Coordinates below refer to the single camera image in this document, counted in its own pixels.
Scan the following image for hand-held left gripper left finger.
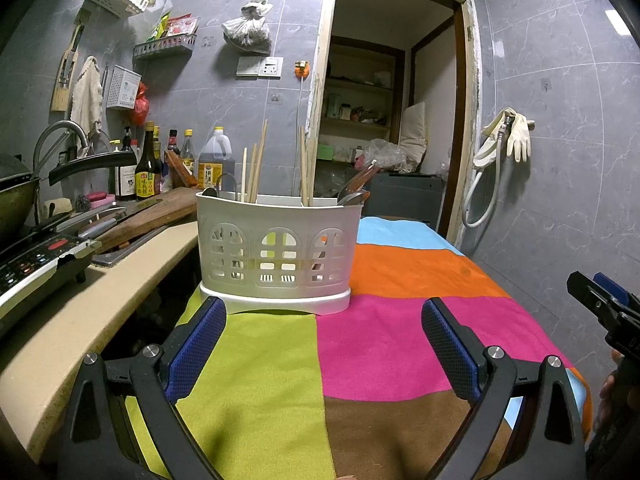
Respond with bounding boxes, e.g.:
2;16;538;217
56;296;228;480

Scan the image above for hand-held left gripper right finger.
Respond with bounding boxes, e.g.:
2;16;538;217
421;296;587;480

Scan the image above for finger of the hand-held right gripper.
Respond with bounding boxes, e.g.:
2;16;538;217
566;270;640;358
593;272;640;311

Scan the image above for white plastic utensil holder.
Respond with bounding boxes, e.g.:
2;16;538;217
196;187;362;317

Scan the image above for person's right hand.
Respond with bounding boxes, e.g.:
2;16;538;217
599;347;623;413

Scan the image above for colourful patchwork cloth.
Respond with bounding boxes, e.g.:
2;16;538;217
125;215;593;480

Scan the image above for wooden cutting board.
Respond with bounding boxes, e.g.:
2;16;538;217
92;187;198;256

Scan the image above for kitchen knife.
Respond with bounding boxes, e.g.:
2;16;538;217
77;199;163;238
30;205;128;235

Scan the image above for grey cabinet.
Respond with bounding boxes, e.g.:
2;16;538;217
370;170;446;233

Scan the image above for cream rubber glove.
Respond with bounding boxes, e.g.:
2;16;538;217
472;107;511;168
506;114;536;162

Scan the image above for induction cooker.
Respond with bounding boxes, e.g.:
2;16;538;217
0;237;103;321

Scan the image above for soy sauce bottle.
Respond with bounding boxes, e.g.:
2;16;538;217
135;121;163;197

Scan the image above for dark bottle white label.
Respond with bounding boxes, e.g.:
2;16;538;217
109;127;138;202

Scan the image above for cooking oil jug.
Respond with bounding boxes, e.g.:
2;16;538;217
198;126;236;192

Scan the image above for clear plastic bag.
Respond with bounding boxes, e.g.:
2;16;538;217
357;139;411;173

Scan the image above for beige pillow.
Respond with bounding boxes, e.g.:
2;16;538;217
398;101;428;161

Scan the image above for dark wok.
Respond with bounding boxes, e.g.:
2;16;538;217
0;155;41;246

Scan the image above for red plastic bag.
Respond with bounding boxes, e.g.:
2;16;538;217
132;81;151;126

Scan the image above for wooden shelf unit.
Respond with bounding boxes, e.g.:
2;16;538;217
320;35;406;163

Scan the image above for metal faucet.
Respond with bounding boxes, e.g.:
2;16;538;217
32;121;101;171

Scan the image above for beige hanging towel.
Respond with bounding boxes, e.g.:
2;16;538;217
70;56;105;138

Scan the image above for hanging plastic bag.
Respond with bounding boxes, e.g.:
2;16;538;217
221;0;275;55

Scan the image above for red packet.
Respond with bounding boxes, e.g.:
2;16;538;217
165;14;200;38

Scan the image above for yellow green packet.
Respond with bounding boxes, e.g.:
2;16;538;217
147;10;173;41

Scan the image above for white hose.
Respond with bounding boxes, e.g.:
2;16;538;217
461;115;513;228

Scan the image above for black pan handle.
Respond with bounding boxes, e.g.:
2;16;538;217
48;151;138;187

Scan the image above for white perforated wall box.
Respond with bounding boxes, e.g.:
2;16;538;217
106;64;142;111

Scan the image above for wall socket plate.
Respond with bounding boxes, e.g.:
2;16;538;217
236;56;284;80

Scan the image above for grey wall shelf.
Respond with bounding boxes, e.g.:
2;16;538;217
132;34;198;60

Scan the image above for white door frame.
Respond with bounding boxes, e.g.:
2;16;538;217
305;0;483;253

